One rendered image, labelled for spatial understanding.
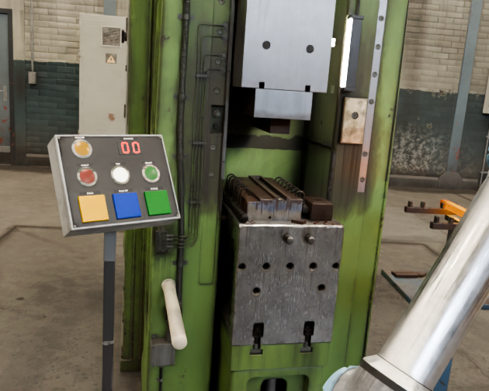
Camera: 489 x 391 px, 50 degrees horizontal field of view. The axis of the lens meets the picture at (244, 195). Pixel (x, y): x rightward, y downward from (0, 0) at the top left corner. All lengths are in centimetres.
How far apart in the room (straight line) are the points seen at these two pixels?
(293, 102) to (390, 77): 46
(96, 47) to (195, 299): 547
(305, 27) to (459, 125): 694
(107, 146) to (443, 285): 102
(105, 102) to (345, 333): 546
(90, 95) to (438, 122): 506
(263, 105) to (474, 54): 707
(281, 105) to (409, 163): 669
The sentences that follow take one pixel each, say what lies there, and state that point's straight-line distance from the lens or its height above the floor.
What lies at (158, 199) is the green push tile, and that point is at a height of 102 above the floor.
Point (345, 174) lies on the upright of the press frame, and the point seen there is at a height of 107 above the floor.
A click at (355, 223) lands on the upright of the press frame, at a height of 87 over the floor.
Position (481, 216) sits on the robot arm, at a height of 117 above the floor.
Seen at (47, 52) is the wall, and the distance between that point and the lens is 798.
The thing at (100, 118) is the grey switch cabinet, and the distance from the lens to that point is 718.
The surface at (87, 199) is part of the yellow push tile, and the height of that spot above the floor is 103.
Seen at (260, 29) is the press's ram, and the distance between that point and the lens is 177.
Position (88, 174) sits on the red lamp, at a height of 110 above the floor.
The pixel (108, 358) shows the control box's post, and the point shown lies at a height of 46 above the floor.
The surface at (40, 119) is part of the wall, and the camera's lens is 803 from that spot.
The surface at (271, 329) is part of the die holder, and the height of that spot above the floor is 53.
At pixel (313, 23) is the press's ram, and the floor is 159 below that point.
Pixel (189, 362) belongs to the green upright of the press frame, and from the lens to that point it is 216.
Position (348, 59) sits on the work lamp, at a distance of 198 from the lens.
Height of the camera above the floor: 138
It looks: 12 degrees down
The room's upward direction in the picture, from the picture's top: 4 degrees clockwise
